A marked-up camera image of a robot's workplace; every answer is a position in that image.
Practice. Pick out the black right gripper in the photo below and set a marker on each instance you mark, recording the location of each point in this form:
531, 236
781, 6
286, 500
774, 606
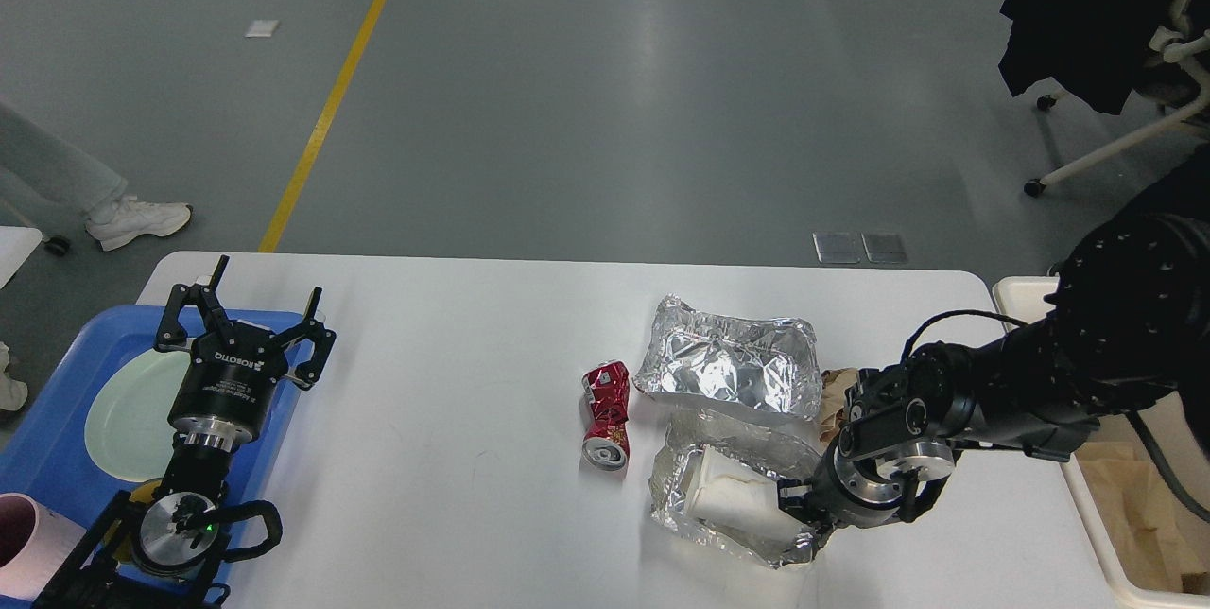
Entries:
896, 487

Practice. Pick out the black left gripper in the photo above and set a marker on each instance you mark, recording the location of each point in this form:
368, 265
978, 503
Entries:
230, 383

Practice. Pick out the aluminium foil tray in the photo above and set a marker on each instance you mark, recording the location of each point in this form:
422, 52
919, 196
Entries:
763, 449

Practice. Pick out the white paper cup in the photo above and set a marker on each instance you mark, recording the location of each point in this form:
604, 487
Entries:
727, 493

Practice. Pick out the brown paper ball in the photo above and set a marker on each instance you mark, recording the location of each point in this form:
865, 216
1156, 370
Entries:
833, 413

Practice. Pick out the light green plate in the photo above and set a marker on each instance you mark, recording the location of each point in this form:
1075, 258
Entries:
127, 434

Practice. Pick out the aluminium foil sheet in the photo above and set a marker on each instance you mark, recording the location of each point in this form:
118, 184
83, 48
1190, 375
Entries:
765, 372

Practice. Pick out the teal mug yellow inside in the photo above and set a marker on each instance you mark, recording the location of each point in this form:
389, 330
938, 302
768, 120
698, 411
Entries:
146, 493

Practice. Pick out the crushed red soda can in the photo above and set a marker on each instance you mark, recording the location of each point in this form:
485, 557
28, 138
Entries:
606, 391

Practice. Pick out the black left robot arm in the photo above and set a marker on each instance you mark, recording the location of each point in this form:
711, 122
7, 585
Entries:
166, 552

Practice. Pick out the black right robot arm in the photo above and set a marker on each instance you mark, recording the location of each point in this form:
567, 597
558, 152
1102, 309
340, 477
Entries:
1127, 326

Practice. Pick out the blue plastic tray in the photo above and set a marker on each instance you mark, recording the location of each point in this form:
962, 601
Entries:
47, 457

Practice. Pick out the white chair at left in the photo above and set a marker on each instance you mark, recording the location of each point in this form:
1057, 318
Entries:
20, 236

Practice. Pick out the grey floor plate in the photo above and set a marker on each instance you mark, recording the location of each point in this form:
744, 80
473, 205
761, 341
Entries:
837, 248
884, 249

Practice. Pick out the pink ribbed cup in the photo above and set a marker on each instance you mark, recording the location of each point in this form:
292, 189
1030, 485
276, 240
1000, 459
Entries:
35, 541

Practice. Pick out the white paper scrap on floor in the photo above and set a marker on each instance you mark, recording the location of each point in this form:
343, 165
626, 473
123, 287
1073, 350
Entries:
262, 29

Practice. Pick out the beige plastic bin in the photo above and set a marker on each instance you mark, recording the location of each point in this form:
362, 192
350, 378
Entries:
1023, 298

